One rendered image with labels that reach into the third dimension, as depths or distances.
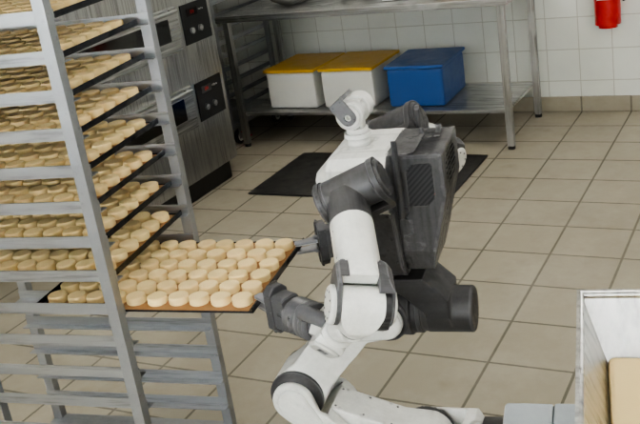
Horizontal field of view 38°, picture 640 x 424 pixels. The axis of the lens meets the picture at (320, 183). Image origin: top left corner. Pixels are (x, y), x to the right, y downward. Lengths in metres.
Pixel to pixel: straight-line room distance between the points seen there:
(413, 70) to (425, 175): 3.62
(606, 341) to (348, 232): 0.98
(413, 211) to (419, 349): 1.45
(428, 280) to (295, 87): 3.92
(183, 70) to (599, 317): 4.42
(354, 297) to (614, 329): 0.91
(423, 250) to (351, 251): 0.35
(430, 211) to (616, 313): 1.19
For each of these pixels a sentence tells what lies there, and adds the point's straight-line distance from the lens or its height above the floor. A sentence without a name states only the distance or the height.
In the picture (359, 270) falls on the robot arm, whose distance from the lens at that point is 1.77.
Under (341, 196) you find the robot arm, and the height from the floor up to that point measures 1.08.
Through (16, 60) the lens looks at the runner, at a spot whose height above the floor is 1.41.
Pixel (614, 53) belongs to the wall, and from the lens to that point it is 5.97.
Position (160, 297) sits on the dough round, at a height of 0.79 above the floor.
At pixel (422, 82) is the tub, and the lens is 5.64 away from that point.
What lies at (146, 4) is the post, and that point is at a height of 1.45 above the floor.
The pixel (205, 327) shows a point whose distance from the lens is 2.78.
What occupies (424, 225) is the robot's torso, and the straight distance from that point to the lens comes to 2.09.
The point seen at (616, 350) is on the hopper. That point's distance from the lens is 0.92.
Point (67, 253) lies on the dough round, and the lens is 2.49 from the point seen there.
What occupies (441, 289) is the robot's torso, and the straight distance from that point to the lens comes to 2.22.
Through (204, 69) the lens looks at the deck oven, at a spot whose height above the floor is 0.71.
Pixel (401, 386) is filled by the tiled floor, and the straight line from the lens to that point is 3.28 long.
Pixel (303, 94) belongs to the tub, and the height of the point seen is 0.32.
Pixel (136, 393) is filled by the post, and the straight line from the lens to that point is 2.40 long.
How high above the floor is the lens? 1.74
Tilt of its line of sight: 19 degrees down
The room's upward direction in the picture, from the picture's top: 9 degrees counter-clockwise
